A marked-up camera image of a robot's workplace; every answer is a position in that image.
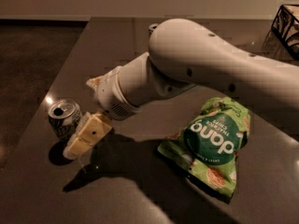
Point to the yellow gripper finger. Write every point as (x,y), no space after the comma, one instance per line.
(94,82)
(90,130)

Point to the black wire basket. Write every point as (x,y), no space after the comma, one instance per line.
(286,28)

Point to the green dang chips bag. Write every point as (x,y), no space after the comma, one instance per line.
(207,148)

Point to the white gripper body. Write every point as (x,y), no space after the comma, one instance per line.
(109,96)

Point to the tall silver slim can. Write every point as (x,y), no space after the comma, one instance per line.
(152,27)

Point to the green white 7up can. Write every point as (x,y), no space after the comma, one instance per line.
(64,116)

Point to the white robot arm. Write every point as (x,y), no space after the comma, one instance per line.
(183,54)

